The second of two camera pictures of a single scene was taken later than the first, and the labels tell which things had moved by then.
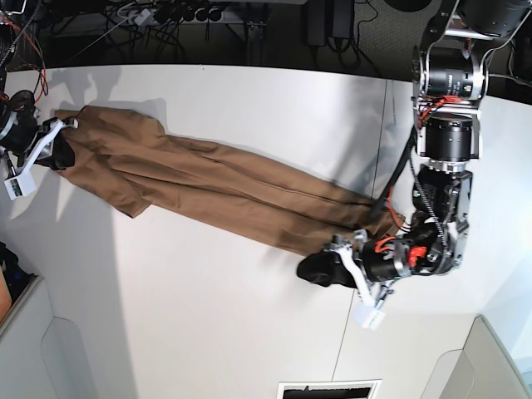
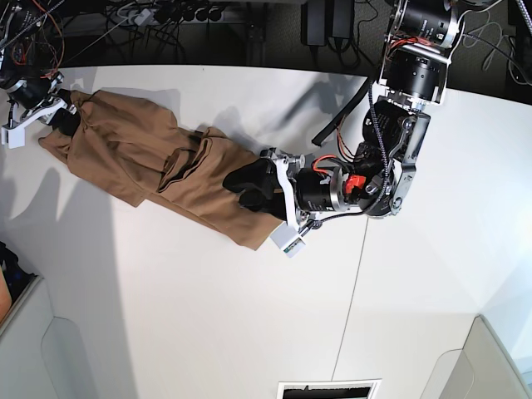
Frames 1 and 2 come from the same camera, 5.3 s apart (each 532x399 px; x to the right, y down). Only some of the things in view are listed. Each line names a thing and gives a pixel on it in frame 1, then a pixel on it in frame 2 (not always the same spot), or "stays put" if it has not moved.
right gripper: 376,264 to 306,193
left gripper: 23,142 to 34,100
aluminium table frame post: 256,48 stays put
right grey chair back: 484,368 stays put
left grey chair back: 41,356 stays put
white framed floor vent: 347,389 stays put
